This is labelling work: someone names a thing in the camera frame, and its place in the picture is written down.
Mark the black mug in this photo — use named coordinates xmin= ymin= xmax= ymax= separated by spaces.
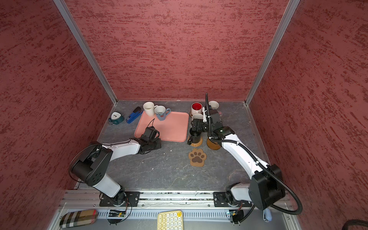
xmin=187 ymin=130 xmax=202 ymax=145

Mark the white mug red inside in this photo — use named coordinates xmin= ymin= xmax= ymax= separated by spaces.
xmin=191 ymin=102 xmax=203 ymax=115

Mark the lavender mug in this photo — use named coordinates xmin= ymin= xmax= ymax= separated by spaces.
xmin=209 ymin=101 xmax=219 ymax=110

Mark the woven rattan coaster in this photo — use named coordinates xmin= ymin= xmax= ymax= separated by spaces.
xmin=190 ymin=138 xmax=203 ymax=148

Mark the pink serving tray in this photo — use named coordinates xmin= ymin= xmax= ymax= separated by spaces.
xmin=134 ymin=112 xmax=189 ymax=142

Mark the large round wooden coaster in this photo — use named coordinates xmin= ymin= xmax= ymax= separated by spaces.
xmin=207 ymin=139 xmax=221 ymax=150

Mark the white speckled blue mug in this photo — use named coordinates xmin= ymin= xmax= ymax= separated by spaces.
xmin=154 ymin=105 xmax=171 ymax=121

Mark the brown paw print coaster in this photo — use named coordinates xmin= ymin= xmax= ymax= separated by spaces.
xmin=188 ymin=149 xmax=207 ymax=167

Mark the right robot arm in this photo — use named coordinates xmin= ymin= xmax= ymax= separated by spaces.
xmin=191 ymin=106 xmax=303 ymax=215

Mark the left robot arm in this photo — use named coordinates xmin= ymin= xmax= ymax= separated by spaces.
xmin=69 ymin=126 xmax=161 ymax=207

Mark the blue stapler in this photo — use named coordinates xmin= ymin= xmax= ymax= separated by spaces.
xmin=126 ymin=106 xmax=142 ymax=124

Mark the green tape measure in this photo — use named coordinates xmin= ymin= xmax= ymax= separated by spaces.
xmin=108 ymin=112 xmax=125 ymax=125

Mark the yellow keypad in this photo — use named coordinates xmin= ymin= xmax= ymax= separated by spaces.
xmin=157 ymin=210 xmax=184 ymax=230

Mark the plaid glasses case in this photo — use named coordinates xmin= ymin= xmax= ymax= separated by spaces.
xmin=59 ymin=209 xmax=98 ymax=229

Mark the light blue computer mouse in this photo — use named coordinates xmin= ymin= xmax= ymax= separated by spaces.
xmin=263 ymin=208 xmax=272 ymax=222

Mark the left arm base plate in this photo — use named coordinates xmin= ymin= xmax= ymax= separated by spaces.
xmin=99 ymin=191 xmax=140 ymax=208

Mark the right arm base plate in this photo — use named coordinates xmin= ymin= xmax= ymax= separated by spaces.
xmin=213 ymin=192 xmax=240 ymax=207

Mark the aluminium rail frame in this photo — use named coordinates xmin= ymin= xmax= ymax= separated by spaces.
xmin=54 ymin=189 xmax=294 ymax=222

